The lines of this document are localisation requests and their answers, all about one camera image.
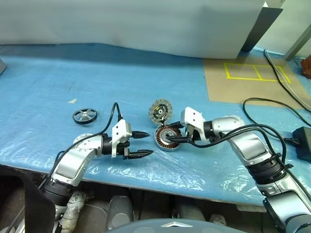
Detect silver motor end cover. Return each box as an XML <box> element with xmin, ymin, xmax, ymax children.
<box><xmin>148</xmin><ymin>99</ymin><xmax>174</xmax><ymax>125</ymax></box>

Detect black power adapter cable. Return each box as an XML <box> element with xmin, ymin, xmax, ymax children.
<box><xmin>242</xmin><ymin>97</ymin><xmax>311</xmax><ymax>146</ymax></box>

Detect grey robot torso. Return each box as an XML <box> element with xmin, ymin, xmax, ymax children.
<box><xmin>106</xmin><ymin>217</ymin><xmax>220</xmax><ymax>233</ymax></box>

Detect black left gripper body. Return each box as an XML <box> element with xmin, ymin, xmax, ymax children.
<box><xmin>118</xmin><ymin>132</ymin><xmax>135</xmax><ymax>161</ymax></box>

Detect red-brown object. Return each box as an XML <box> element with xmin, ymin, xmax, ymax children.
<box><xmin>300</xmin><ymin>55</ymin><xmax>311</xmax><ymax>80</ymax></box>

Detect light grey cable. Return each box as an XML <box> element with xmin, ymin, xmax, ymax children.
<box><xmin>263</xmin><ymin>49</ymin><xmax>311</xmax><ymax>110</ymax></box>

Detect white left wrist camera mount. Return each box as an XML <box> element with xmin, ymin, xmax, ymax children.
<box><xmin>111</xmin><ymin>119</ymin><xmax>133</xmax><ymax>159</ymax></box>

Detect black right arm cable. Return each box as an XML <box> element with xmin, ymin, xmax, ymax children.
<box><xmin>189</xmin><ymin>123</ymin><xmax>294</xmax><ymax>177</ymax></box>

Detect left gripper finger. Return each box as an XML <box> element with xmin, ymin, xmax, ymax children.
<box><xmin>127</xmin><ymin>150</ymin><xmax>155</xmax><ymax>160</ymax></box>
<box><xmin>131</xmin><ymin>130</ymin><xmax>150</xmax><ymax>140</ymax></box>

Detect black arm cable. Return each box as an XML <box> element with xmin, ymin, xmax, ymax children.
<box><xmin>189</xmin><ymin>123</ymin><xmax>294</xmax><ymax>177</ymax></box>
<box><xmin>49</xmin><ymin>102</ymin><xmax>123</xmax><ymax>179</ymax></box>

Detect dark grey upright panel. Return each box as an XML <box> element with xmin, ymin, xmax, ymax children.
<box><xmin>240</xmin><ymin>7</ymin><xmax>284</xmax><ymax>53</ymax></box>

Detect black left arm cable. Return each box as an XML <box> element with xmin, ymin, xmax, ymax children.
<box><xmin>49</xmin><ymin>102</ymin><xmax>123</xmax><ymax>179</ymax></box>

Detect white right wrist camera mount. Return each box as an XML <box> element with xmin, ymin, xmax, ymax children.
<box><xmin>180</xmin><ymin>106</ymin><xmax>206</xmax><ymax>142</ymax></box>

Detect black power adapter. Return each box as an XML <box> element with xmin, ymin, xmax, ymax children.
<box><xmin>292</xmin><ymin>126</ymin><xmax>311</xmax><ymax>162</ymax></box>

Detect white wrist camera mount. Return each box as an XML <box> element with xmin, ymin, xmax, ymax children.
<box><xmin>111</xmin><ymin>119</ymin><xmax>133</xmax><ymax>159</ymax></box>
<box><xmin>180</xmin><ymin>106</ymin><xmax>206</xmax><ymax>142</ymax></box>

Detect aluminium profile post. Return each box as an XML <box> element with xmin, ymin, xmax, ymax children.
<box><xmin>283</xmin><ymin>22</ymin><xmax>311</xmax><ymax>62</ymax></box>

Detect black spoked motor rotor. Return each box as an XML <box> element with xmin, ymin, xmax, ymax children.
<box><xmin>72</xmin><ymin>107</ymin><xmax>99</xmax><ymax>126</ymax></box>

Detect white backdrop board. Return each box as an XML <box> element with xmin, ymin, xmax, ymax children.
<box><xmin>0</xmin><ymin>0</ymin><xmax>268</xmax><ymax>60</ymax></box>

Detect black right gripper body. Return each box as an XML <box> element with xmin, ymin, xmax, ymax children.
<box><xmin>185</xmin><ymin>123</ymin><xmax>203</xmax><ymax>145</ymax></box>

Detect dark grey rounded shape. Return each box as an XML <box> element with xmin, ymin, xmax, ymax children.
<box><xmin>173</xmin><ymin>203</ymin><xmax>207</xmax><ymax>222</ymax></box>
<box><xmin>107</xmin><ymin>195</ymin><xmax>135</xmax><ymax>230</ymax></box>

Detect long black cable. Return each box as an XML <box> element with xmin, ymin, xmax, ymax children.
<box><xmin>264</xmin><ymin>49</ymin><xmax>311</xmax><ymax>116</ymax></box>

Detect motor stator housing copper coils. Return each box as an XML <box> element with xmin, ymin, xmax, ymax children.
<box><xmin>154</xmin><ymin>124</ymin><xmax>182</xmax><ymax>152</ymax></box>

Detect black fabric strap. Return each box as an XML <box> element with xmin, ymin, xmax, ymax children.
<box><xmin>0</xmin><ymin>174</ymin><xmax>57</xmax><ymax>233</ymax></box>

